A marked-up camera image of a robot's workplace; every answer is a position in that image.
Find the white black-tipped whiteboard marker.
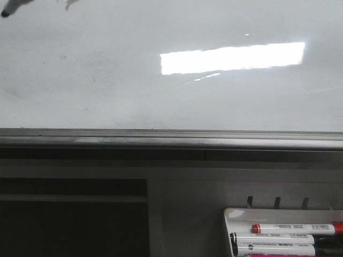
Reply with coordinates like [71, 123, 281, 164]
[1, 0, 32, 18]

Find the black capped white marker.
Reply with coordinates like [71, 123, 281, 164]
[229, 232, 343, 245]
[232, 243, 343, 256]

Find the pink marker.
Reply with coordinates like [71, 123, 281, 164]
[246, 254, 342, 257]

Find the grey aluminium whiteboard ledge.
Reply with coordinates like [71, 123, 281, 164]
[1, 128, 342, 162]

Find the lower black capped white marker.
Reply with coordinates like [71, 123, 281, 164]
[232, 243, 343, 256]

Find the red capped white marker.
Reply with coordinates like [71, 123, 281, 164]
[251, 223, 342, 235]

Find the white whiteboard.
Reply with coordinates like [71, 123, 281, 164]
[1, 1, 342, 132]

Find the white marker tray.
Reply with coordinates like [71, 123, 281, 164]
[223, 208, 342, 256]

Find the upper black capped white marker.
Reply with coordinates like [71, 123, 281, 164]
[229, 232, 343, 245]

